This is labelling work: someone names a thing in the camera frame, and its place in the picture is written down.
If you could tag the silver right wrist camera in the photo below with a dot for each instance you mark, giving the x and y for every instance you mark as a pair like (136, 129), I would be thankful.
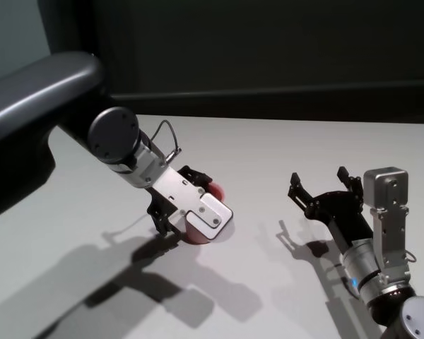
(385, 190)

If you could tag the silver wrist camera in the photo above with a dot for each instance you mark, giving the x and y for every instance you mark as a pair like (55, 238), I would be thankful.
(205, 215)
(385, 190)

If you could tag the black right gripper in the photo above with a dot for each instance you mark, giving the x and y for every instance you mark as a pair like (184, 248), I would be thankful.
(339, 212)

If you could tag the pink plastic cup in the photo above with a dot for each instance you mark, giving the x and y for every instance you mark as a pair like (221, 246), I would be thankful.
(198, 234)

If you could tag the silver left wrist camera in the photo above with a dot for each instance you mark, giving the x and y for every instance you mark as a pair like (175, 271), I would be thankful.
(205, 215)

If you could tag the dark vertical frame post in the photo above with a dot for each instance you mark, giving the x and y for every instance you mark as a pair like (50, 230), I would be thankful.
(74, 28)

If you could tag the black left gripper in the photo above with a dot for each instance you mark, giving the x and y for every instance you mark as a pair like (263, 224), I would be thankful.
(160, 208)

